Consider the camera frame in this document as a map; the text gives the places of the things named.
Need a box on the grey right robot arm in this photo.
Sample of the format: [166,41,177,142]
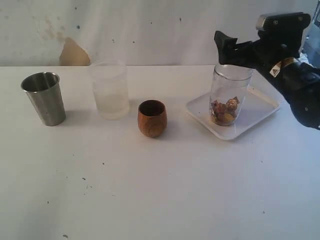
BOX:
[214,30,320,130]

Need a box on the brown wooden cup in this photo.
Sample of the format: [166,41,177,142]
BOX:
[137,99,168,138]

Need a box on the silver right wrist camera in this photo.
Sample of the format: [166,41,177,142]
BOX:
[255,12,311,51]

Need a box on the white square tray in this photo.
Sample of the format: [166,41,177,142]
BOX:
[186,86,280,141]

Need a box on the translucent plastic container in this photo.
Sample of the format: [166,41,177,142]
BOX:
[89,60,130,120]

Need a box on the reddish-brown apple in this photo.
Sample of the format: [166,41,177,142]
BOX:
[210,96,240,126]

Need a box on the clear plastic shaker cup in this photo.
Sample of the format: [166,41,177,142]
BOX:
[209,63,253,119]

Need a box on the stainless steel cup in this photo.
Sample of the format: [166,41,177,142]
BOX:
[20,71,66,127]

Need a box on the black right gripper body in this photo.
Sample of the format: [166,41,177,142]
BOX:
[232,38,300,73]

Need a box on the gold foil coin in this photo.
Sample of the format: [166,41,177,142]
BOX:
[226,98,238,111]

